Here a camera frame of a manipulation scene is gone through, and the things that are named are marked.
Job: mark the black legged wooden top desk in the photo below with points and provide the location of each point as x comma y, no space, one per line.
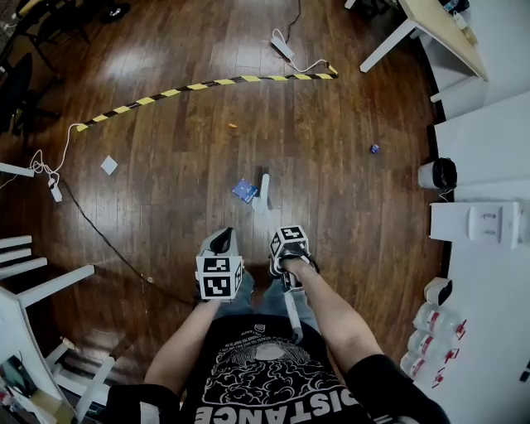
116,12

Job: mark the white broom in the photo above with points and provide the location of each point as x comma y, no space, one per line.
265,186

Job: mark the white metal table frame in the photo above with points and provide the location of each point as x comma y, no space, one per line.
54,283

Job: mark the white legged wooden top desk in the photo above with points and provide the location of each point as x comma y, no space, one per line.
439,37

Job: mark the person's right forearm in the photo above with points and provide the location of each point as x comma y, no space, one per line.
335,319

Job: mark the white bin black bag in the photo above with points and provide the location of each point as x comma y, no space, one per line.
439,174

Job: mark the long white power strip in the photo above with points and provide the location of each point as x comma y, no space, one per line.
282,47

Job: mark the person's black printed shirt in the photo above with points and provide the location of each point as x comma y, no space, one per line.
265,381

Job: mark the blue wrapper litter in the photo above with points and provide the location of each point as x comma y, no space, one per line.
244,190

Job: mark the white table foot bar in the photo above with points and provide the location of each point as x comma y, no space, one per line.
16,170

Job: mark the white water dispenser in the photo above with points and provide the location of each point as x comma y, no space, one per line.
451,223

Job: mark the small blue litter piece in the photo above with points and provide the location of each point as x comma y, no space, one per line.
374,149

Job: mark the small white power strip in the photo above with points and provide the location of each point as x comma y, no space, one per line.
55,191

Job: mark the plastic drink bottle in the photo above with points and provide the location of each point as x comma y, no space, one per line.
450,5

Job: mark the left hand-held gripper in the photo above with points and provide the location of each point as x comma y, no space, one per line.
215,285

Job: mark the black office chair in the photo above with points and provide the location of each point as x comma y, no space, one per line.
41,33
16,87

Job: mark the small white heater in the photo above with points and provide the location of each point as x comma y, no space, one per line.
437,292

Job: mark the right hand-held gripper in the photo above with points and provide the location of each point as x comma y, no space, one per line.
287,240

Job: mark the person's left forearm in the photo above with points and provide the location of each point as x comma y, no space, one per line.
182,352

